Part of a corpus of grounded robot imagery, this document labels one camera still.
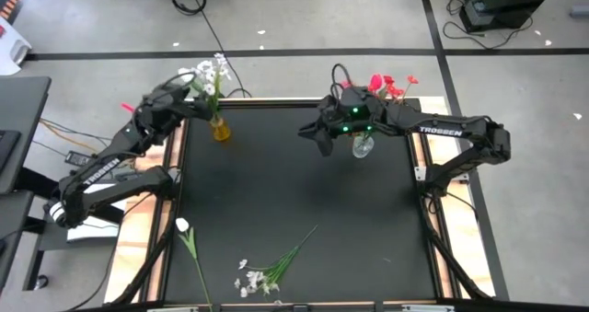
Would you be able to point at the amber glass vase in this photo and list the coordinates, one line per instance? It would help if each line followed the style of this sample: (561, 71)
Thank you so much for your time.
(222, 131)

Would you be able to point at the red blossom sprig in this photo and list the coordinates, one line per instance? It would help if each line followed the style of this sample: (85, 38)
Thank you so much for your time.
(412, 79)

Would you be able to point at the white machine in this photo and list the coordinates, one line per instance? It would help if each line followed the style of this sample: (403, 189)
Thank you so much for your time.
(11, 54)

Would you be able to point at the white flat panel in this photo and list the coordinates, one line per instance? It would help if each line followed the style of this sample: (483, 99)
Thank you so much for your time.
(87, 234)

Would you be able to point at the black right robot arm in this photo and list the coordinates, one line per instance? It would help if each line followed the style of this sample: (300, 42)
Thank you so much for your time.
(442, 130)

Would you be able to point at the small red tag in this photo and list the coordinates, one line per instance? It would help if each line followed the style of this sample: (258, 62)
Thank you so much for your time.
(127, 107)

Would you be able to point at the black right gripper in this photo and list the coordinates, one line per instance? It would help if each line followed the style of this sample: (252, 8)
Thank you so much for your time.
(354, 119)

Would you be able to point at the white artificial tulip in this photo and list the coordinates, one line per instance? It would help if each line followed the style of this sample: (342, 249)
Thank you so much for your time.
(181, 224)

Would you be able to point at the red artificial tulip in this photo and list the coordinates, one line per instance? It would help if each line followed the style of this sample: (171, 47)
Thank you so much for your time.
(345, 84)
(375, 82)

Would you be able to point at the black keyboard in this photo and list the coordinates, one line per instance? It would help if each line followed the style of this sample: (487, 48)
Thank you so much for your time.
(8, 148)

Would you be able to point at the silver metal bar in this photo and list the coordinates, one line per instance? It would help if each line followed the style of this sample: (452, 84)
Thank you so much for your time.
(172, 309)
(428, 308)

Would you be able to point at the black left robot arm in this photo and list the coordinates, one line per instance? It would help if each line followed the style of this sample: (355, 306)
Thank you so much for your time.
(99, 171)

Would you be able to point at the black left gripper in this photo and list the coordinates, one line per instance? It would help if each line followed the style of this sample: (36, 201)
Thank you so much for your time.
(165, 109)

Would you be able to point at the clear glass vase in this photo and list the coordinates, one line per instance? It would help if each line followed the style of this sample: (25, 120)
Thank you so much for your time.
(363, 148)

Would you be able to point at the white blossom bunch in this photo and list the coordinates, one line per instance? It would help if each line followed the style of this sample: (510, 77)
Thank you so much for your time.
(253, 277)
(209, 88)

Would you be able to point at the black caster wheel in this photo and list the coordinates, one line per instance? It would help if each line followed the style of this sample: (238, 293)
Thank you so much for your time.
(41, 282)

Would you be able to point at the small grey box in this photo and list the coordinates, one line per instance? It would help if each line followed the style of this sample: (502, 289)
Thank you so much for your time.
(580, 12)

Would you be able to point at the black desk frame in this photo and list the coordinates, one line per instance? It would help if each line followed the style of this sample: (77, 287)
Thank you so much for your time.
(27, 183)

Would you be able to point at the black power adapter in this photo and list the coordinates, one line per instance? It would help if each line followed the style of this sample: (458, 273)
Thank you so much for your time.
(76, 158)

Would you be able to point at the dark grey desk top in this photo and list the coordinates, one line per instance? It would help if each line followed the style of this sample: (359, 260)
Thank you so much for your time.
(25, 119)

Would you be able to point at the black aluminium table frame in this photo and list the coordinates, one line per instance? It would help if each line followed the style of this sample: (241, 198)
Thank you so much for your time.
(276, 103)

